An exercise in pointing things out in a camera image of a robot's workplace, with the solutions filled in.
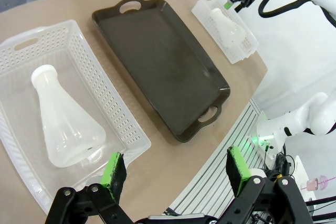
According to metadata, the pink plastic object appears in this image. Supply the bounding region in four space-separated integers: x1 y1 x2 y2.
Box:
300 174 336 191

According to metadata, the translucent white Erlenmeyer flask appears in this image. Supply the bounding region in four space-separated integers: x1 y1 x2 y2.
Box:
30 64 107 168
211 8 247 45

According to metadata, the white perforated plastic basket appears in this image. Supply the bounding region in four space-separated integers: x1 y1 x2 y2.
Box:
191 0 259 65
0 19 152 216

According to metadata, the black corrugated cable hose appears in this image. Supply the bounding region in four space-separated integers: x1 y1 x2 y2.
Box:
258 0 336 28

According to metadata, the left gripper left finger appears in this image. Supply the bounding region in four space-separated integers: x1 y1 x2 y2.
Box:
45 152 140 224

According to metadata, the black cable bundle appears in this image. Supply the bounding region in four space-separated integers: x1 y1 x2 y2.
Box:
264 142 296 183

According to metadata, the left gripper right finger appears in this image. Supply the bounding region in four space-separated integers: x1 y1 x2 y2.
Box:
223 146 316 224

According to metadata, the dark brown plastic tray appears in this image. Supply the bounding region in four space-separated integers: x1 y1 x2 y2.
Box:
91 0 231 144

